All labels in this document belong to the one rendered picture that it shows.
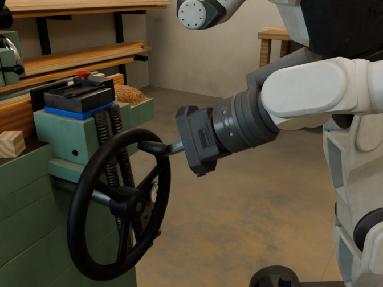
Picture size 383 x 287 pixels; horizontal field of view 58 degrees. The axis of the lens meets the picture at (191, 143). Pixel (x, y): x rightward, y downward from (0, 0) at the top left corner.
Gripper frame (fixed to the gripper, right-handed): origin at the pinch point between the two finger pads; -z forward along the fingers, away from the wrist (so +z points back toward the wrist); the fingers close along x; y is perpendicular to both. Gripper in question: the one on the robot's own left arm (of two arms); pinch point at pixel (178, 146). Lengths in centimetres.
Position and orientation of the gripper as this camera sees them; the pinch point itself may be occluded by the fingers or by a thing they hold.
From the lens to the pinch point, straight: 63.0
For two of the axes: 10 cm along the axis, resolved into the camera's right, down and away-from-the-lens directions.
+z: 7.6, -3.0, -5.7
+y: -5.8, 0.6, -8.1
